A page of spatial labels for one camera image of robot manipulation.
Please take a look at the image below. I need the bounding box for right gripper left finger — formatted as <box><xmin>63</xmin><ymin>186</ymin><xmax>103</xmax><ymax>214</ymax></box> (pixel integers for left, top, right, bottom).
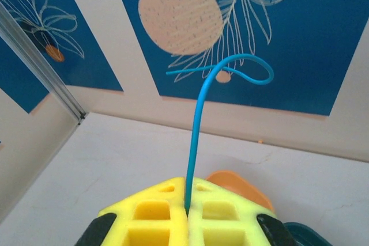
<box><xmin>74</xmin><ymin>176</ymin><xmax>189</xmax><ymax>246</ymax></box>

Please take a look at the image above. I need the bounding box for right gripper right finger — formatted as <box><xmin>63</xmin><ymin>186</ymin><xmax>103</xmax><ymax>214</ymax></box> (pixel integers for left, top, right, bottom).
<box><xmin>186</xmin><ymin>177</ymin><xmax>298</xmax><ymax>246</ymax></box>

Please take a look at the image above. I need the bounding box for thin blue cable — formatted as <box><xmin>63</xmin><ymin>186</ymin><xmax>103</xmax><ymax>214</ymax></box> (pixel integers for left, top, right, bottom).
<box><xmin>165</xmin><ymin>53</ymin><xmax>274</xmax><ymax>215</ymax></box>

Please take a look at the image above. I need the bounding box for orange plastic bin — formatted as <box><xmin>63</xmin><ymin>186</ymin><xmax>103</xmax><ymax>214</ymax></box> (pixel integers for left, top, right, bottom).
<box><xmin>205</xmin><ymin>169</ymin><xmax>275</xmax><ymax>213</ymax></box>

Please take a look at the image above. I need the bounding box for teal plastic bin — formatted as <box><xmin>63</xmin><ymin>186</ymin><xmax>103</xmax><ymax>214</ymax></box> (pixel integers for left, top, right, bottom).
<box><xmin>283</xmin><ymin>221</ymin><xmax>336</xmax><ymax>246</ymax></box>

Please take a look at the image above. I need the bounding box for aluminium frame post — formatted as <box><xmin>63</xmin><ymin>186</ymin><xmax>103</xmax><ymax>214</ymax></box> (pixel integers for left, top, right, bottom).
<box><xmin>0</xmin><ymin>0</ymin><xmax>88</xmax><ymax>126</ymax></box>

